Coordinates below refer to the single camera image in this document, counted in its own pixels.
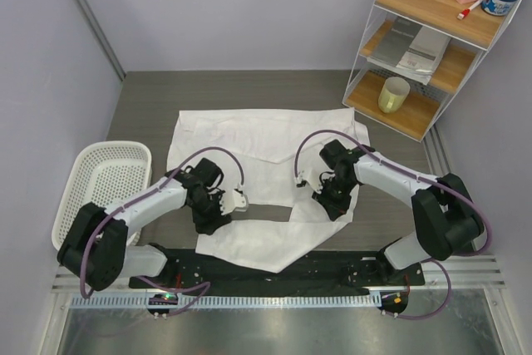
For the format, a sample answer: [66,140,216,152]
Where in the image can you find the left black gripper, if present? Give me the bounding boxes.
[189,190,231,234]

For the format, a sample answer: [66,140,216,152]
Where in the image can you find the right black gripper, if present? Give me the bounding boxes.
[313,175,357,220]

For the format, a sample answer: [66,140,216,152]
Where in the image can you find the white long sleeve shirt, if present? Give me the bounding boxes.
[167,108,370,273]

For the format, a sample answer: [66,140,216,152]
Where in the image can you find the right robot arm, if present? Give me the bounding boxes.
[313,140,485,284]

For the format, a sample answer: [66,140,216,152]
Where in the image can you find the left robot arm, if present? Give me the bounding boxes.
[57,158,232,291]

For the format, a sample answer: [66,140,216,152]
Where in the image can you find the light grey booklet stack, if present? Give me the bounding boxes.
[397,27,451,85]

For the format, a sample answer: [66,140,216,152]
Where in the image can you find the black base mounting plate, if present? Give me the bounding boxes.
[152,249,425,298]

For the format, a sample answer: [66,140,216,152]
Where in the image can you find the white perforated plastic basket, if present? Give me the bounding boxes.
[52,141,152,249]

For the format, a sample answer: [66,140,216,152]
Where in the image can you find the pale yellow cup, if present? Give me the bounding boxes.
[377,76,411,114]

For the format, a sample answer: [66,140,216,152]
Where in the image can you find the red white marker pen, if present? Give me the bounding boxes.
[456,0,483,20]

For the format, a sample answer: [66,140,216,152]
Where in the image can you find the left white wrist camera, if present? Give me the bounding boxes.
[219,189,249,215]

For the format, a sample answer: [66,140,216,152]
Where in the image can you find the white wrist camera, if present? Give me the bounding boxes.
[219,189,249,215]
[295,169,323,193]

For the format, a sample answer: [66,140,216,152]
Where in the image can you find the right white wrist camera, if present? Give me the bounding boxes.
[295,169,323,193]

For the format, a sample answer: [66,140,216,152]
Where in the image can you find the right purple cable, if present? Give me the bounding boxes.
[293,129,494,323]

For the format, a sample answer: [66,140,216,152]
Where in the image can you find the slotted grey cable duct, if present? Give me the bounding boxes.
[70,291,382,310]

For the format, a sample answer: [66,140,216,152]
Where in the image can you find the white wire wooden shelf rack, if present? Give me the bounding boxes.
[342,0,522,141]

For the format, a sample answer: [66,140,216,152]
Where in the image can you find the grey wall corner strip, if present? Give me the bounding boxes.
[74,0,126,81]

